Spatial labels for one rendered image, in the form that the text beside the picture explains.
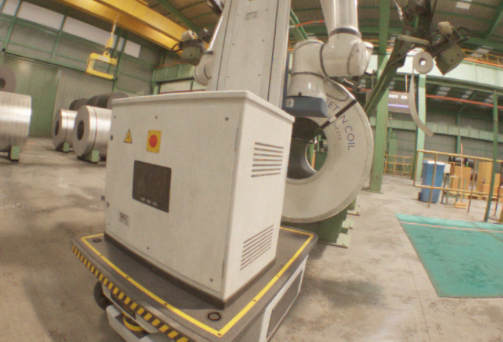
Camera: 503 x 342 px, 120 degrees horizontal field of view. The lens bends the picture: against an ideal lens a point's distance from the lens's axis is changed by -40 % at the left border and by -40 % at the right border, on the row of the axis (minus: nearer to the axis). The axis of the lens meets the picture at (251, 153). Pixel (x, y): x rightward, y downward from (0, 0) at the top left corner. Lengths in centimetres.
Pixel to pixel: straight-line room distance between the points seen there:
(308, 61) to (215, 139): 66
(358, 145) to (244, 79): 106
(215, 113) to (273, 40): 59
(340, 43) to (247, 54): 41
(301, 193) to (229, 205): 139
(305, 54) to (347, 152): 94
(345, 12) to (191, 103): 82
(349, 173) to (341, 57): 101
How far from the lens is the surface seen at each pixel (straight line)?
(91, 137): 576
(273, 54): 103
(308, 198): 187
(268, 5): 118
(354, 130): 181
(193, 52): 220
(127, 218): 81
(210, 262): 59
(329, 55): 104
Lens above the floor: 72
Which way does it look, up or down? 1 degrees down
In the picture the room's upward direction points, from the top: 7 degrees clockwise
